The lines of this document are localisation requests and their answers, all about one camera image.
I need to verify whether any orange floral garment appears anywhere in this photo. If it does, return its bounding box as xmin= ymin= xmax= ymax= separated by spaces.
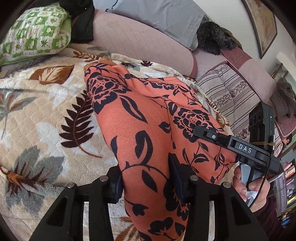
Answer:
xmin=84 ymin=63 xmax=235 ymax=240

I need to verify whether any right hand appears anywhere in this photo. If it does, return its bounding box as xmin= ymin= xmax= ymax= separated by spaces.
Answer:
xmin=233 ymin=166 xmax=271 ymax=213

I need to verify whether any striped floral cushion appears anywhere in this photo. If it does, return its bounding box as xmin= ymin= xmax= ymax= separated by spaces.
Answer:
xmin=196 ymin=63 xmax=285 ymax=158

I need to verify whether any brown draped garment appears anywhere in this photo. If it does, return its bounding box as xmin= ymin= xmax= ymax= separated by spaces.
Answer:
xmin=269 ymin=78 xmax=295 ymax=124

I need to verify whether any pink sofa backrest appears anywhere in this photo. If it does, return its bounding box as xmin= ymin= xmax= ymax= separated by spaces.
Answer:
xmin=222 ymin=47 xmax=295 ymax=137

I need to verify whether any leaf pattern blanket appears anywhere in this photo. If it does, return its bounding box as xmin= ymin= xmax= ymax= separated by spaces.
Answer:
xmin=1 ymin=44 xmax=231 ymax=240

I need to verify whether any dark fur garment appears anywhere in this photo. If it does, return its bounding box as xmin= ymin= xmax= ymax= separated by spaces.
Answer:
xmin=197 ymin=21 xmax=238 ymax=55

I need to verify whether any grey pillow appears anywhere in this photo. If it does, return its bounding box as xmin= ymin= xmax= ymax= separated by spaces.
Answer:
xmin=106 ymin=0 xmax=204 ymax=51

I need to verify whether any pink quilted sofa cushion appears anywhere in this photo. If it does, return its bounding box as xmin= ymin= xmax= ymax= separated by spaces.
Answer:
xmin=90 ymin=10 xmax=198 ymax=78

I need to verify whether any framed horse painting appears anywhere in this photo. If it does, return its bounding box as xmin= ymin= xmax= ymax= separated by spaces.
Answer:
xmin=242 ymin=0 xmax=278 ymax=59

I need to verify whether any black garment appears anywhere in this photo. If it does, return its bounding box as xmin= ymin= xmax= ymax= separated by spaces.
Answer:
xmin=59 ymin=0 xmax=95 ymax=44

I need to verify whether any green patterned pillow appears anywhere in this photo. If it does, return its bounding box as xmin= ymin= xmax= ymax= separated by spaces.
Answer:
xmin=1 ymin=3 xmax=71 ymax=66

